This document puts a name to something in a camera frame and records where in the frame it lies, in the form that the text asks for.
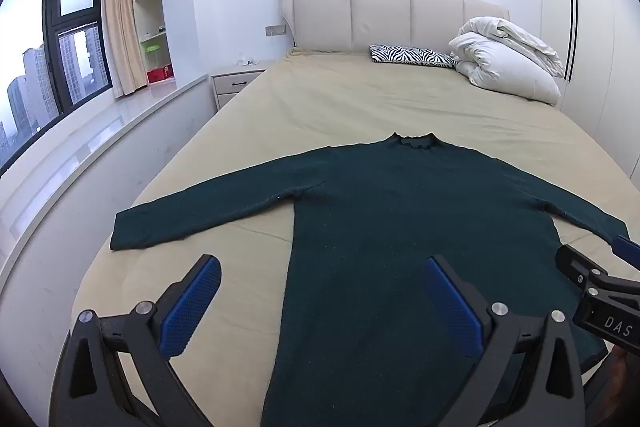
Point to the bed with beige sheet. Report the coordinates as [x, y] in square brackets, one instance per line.
[350, 97]

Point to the white nightstand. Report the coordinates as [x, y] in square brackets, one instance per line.
[232, 84]

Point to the white window sill bench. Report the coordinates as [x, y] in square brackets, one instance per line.
[90, 147]

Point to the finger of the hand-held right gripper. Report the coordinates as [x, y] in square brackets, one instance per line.
[629, 249]
[577, 264]

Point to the dark green sweater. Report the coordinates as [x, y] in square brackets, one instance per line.
[400, 232]

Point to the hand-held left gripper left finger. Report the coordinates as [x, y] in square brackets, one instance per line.
[192, 307]

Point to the small white nightstand item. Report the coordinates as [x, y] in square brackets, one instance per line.
[246, 61]

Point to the white folded duvet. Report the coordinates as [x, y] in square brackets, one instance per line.
[505, 62]

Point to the zebra print pillow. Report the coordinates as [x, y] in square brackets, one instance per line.
[410, 56]

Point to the white wardrobe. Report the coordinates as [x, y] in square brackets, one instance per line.
[605, 57]

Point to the green plastic container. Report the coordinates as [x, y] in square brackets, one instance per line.
[153, 56]

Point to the beige padded headboard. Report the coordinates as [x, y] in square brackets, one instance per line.
[380, 14]

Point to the beige curtain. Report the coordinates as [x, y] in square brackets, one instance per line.
[122, 17]

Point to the wall socket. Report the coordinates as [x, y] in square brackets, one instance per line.
[275, 31]

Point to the red box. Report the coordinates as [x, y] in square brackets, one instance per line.
[160, 74]

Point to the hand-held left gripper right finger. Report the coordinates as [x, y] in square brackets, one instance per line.
[452, 307]

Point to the black framed window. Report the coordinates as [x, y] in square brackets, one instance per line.
[50, 37]

